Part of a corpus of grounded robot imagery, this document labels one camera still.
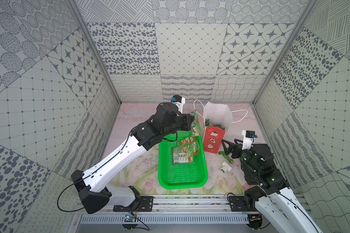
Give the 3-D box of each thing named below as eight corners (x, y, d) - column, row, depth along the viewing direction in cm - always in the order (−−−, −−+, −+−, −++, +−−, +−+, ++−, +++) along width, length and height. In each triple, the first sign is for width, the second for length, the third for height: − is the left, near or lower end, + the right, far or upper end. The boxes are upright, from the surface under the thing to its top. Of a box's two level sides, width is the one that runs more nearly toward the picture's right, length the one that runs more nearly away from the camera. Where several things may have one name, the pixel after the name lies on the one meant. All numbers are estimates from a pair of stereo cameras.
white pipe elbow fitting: (226, 175, 85) (227, 173, 83) (217, 167, 88) (219, 165, 86) (231, 169, 88) (232, 167, 85) (223, 162, 91) (224, 160, 88)
